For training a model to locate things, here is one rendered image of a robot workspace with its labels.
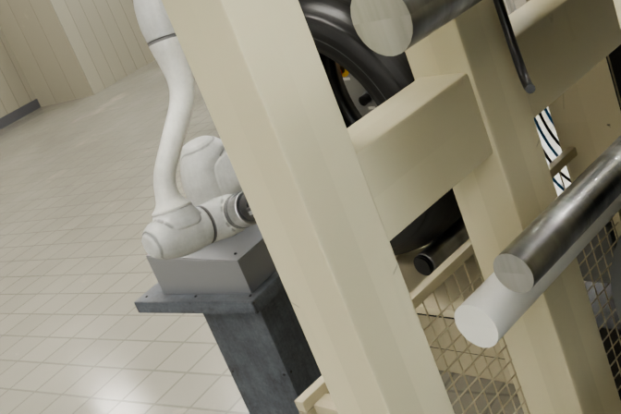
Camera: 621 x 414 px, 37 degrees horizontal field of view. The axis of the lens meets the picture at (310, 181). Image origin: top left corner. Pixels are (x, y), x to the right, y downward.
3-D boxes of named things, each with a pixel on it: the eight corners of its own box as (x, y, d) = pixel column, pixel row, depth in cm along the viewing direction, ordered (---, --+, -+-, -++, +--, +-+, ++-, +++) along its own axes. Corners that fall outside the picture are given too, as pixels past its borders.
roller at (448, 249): (518, 193, 199) (503, 179, 200) (529, 182, 196) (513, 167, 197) (425, 280, 179) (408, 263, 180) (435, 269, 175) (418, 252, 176)
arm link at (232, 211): (242, 187, 234) (255, 181, 230) (261, 216, 236) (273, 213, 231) (217, 204, 229) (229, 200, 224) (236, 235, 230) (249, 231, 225)
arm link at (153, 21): (142, 42, 227) (195, 25, 228) (118, -29, 225) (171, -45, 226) (148, 47, 240) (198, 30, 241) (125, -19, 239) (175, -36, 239)
